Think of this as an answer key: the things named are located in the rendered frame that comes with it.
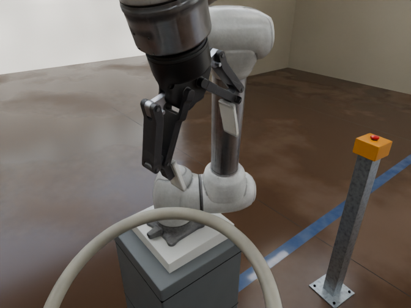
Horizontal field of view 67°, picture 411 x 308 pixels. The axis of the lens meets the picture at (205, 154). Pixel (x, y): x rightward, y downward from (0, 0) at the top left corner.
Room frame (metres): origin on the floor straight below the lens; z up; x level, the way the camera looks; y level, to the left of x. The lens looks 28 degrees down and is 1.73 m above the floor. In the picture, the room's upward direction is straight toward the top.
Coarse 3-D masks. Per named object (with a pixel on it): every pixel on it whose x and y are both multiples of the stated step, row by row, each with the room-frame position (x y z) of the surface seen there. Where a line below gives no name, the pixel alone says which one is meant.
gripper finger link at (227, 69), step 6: (210, 48) 0.44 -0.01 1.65; (216, 54) 0.43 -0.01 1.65; (222, 54) 0.43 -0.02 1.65; (222, 60) 0.43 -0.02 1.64; (222, 66) 0.43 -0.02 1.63; (228, 66) 0.44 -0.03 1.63; (216, 72) 0.46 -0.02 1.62; (222, 72) 0.45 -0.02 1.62; (228, 72) 0.45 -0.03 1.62; (222, 78) 0.47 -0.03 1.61; (228, 78) 0.45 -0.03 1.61; (234, 78) 0.46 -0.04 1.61; (228, 84) 0.48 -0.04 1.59; (234, 84) 0.46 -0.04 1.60; (240, 84) 0.48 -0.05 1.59; (240, 90) 0.48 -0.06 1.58
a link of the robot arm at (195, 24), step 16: (176, 0) 0.32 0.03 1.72; (192, 0) 0.33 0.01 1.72; (128, 16) 0.34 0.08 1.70; (144, 16) 0.32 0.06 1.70; (160, 16) 0.32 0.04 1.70; (176, 16) 0.32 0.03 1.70; (192, 16) 0.33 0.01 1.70; (208, 16) 0.36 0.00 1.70; (144, 32) 0.33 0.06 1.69; (160, 32) 0.33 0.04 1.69; (176, 32) 0.33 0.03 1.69; (192, 32) 0.34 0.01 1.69; (208, 32) 0.36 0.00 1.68; (144, 48) 0.35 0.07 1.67; (160, 48) 0.33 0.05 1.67; (176, 48) 0.33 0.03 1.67
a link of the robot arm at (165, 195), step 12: (180, 168) 1.00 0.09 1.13; (156, 180) 0.97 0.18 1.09; (168, 180) 0.94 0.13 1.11; (192, 180) 0.98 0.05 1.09; (156, 192) 0.95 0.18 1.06; (168, 192) 0.92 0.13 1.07; (180, 192) 0.93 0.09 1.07; (192, 192) 0.94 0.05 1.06; (156, 204) 0.94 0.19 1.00; (168, 204) 0.92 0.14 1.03; (180, 204) 0.92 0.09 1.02; (192, 204) 0.92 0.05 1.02
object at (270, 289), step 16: (160, 208) 0.60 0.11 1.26; (176, 208) 0.59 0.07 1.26; (192, 208) 0.59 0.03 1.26; (128, 224) 0.57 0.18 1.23; (208, 224) 0.55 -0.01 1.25; (224, 224) 0.53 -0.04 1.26; (96, 240) 0.54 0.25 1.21; (240, 240) 0.50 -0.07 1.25; (80, 256) 0.51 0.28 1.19; (256, 256) 0.46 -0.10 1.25; (64, 272) 0.48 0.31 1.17; (256, 272) 0.43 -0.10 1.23; (64, 288) 0.45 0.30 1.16; (272, 288) 0.40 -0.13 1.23; (48, 304) 0.42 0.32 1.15; (272, 304) 0.37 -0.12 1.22
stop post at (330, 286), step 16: (368, 144) 1.31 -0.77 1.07; (384, 144) 1.30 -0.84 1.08; (368, 160) 1.32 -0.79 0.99; (352, 176) 1.36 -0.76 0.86; (368, 176) 1.30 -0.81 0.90; (352, 192) 1.35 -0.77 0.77; (368, 192) 1.33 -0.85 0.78; (352, 208) 1.33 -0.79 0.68; (352, 224) 1.31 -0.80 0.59; (336, 240) 1.36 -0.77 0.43; (352, 240) 1.32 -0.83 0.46; (336, 256) 1.34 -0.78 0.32; (336, 272) 1.32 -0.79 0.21; (320, 288) 1.36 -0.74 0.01; (336, 288) 1.31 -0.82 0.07; (336, 304) 1.24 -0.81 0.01
